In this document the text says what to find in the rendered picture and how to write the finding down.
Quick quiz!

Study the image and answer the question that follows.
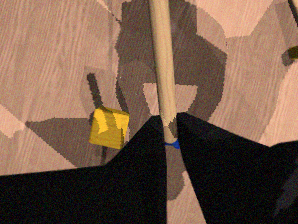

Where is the wooden stick with blue string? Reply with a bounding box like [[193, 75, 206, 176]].
[[147, 0, 180, 149]]

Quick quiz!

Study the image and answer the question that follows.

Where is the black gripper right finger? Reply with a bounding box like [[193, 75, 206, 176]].
[[176, 112, 298, 224]]

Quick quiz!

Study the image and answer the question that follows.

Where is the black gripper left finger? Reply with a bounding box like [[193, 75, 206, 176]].
[[0, 115, 167, 224]]

